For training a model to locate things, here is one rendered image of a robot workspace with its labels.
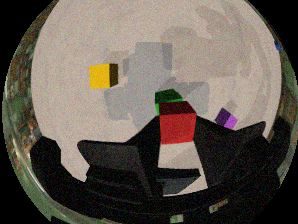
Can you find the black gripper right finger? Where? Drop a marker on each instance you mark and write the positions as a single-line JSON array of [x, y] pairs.
[[218, 146]]

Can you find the blue cube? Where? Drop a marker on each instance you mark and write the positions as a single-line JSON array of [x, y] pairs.
[[277, 45]]

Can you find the green block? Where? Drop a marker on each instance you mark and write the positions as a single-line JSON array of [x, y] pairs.
[[165, 92], [175, 96]]

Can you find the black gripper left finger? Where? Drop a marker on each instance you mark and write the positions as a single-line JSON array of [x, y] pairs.
[[139, 154]]

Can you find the red block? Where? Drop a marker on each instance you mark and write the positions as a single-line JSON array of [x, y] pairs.
[[177, 122]]

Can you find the yellow block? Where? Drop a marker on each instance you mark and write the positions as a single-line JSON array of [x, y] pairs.
[[103, 75]]

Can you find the purple block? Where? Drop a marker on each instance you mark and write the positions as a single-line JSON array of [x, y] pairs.
[[224, 118]]

